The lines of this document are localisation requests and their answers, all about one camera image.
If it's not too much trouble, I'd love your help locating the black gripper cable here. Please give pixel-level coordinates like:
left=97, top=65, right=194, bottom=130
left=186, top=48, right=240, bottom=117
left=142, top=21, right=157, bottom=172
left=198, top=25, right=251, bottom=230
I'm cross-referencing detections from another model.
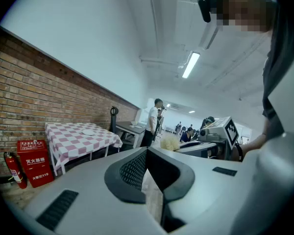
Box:
left=234, top=141, right=244, bottom=162

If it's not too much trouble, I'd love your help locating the red fire equipment box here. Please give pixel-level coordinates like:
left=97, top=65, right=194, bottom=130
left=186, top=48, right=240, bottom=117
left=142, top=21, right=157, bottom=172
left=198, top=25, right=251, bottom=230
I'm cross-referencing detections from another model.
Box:
left=16, top=140, right=55, bottom=188

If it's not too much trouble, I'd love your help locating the pink checkered tablecloth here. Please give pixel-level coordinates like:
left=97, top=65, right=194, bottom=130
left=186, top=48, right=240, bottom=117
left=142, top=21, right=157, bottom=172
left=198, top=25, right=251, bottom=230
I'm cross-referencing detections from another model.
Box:
left=44, top=122, right=123, bottom=171

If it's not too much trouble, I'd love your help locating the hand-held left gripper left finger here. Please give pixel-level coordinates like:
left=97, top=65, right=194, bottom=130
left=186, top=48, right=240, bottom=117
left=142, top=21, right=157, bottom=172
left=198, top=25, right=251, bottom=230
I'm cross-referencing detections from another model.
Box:
left=24, top=146, right=168, bottom=235

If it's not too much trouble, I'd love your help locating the long ceiling light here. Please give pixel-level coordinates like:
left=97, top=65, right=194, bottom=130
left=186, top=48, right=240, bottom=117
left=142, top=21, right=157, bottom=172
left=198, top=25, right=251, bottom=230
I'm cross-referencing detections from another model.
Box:
left=182, top=51, right=201, bottom=79

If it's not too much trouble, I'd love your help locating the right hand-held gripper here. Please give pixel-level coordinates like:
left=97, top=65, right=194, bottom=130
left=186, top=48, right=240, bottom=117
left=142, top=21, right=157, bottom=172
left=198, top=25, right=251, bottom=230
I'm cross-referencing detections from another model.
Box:
left=178, top=116, right=243, bottom=161

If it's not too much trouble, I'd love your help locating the person's head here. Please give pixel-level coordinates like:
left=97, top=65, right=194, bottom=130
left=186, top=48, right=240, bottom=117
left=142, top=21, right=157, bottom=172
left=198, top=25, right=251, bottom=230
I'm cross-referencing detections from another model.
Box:
left=209, top=0, right=276, bottom=33

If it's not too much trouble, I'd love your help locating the black head-mounted camera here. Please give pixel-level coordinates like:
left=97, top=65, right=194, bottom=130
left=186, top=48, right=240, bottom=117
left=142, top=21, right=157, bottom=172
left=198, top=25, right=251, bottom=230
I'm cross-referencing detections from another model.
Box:
left=197, top=0, right=212, bottom=24

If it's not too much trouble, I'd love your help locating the red fire extinguisher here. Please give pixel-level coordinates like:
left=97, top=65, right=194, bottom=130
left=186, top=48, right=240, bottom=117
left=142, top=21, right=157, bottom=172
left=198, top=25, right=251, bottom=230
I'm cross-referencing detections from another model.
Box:
left=3, top=152, right=27, bottom=189

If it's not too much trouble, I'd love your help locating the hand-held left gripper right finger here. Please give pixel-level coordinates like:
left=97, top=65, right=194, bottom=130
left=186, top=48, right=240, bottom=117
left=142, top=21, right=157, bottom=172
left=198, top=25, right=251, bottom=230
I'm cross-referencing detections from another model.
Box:
left=147, top=146, right=247, bottom=235

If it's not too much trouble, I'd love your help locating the dark grey desk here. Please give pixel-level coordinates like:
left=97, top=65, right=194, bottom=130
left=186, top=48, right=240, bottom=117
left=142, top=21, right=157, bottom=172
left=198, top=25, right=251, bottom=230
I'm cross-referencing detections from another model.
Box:
left=116, top=121, right=147, bottom=148

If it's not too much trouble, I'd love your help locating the person's right forearm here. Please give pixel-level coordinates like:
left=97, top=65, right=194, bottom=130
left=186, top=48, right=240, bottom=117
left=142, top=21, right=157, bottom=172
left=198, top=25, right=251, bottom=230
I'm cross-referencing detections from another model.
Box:
left=231, top=133, right=268, bottom=163

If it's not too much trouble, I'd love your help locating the yellow sponge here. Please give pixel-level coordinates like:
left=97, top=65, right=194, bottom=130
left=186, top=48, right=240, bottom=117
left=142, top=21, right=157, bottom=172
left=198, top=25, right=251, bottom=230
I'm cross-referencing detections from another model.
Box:
left=160, top=134, right=181, bottom=152

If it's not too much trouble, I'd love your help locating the person's black shirt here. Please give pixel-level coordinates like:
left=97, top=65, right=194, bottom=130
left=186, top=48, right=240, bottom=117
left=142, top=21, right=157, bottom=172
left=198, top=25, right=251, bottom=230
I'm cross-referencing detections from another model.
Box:
left=261, top=0, right=294, bottom=141

